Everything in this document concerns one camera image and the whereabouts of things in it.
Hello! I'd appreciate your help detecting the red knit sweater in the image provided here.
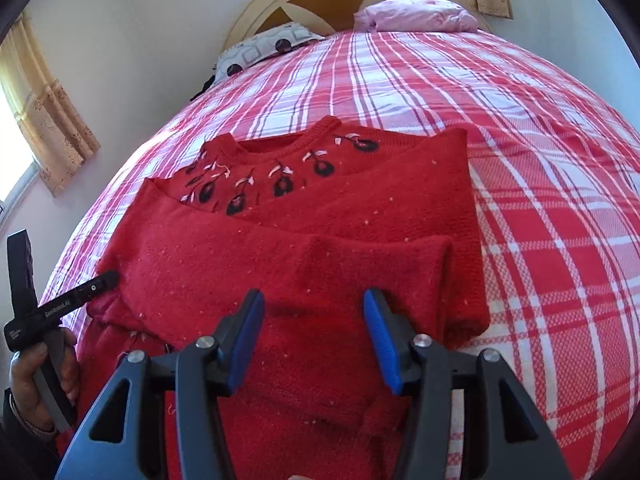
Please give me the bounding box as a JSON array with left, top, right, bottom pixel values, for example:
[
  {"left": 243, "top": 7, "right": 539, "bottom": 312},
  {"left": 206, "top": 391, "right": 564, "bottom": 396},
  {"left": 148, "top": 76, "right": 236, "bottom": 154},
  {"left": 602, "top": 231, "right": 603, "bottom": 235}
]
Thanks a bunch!
[{"left": 78, "top": 116, "right": 489, "bottom": 479}]

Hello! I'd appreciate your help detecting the black sleeved left forearm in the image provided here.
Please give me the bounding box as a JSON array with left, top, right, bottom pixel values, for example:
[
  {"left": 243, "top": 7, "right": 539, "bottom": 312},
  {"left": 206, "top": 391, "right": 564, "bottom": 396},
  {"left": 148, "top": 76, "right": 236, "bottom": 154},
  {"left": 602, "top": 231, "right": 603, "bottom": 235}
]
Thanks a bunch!
[{"left": 1, "top": 389, "right": 60, "bottom": 479}]

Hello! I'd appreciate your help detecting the person's left hand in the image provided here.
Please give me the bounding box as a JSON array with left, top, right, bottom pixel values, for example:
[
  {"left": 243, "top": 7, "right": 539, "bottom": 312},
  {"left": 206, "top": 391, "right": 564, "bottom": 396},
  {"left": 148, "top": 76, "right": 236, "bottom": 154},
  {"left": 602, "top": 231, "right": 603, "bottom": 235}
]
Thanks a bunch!
[{"left": 9, "top": 328, "right": 79, "bottom": 432}]

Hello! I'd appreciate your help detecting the side window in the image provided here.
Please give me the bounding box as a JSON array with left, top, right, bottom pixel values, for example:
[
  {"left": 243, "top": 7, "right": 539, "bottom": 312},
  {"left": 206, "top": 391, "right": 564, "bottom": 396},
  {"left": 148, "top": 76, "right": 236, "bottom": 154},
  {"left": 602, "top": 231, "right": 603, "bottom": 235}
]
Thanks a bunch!
[{"left": 0, "top": 92, "right": 38, "bottom": 230}]

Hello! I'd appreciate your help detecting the yellow curtain left window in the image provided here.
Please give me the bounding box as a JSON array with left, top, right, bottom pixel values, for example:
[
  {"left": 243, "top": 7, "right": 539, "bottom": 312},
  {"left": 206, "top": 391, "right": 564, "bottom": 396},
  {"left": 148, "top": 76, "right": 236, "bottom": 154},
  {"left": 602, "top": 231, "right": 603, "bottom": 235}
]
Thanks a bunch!
[{"left": 1, "top": 13, "right": 101, "bottom": 196}]

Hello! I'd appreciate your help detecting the red white plaid bedspread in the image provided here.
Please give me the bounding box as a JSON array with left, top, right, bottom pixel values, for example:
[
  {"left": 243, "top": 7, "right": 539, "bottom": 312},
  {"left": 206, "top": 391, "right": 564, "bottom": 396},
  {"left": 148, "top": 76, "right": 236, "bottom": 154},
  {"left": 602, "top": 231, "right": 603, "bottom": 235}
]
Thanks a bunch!
[{"left": 46, "top": 32, "right": 639, "bottom": 479}]

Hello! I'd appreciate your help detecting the black cloth beside bed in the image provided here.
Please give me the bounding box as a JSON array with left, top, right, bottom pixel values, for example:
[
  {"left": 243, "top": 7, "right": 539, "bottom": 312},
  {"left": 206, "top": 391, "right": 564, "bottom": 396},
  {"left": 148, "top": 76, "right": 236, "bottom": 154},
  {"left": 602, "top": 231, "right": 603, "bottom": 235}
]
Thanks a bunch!
[{"left": 190, "top": 74, "right": 216, "bottom": 102}]

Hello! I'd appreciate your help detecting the grey patterned pillow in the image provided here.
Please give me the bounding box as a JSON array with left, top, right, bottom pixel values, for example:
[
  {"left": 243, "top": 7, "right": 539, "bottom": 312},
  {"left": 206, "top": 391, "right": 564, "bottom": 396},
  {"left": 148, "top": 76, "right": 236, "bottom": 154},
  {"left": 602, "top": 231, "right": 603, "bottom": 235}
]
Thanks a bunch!
[{"left": 214, "top": 22, "right": 324, "bottom": 84}]

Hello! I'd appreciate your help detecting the pink pillow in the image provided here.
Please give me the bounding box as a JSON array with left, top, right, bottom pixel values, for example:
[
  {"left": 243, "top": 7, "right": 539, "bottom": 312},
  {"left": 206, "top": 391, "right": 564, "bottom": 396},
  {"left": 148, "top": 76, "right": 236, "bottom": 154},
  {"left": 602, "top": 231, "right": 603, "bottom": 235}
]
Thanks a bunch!
[{"left": 354, "top": 0, "right": 478, "bottom": 32}]

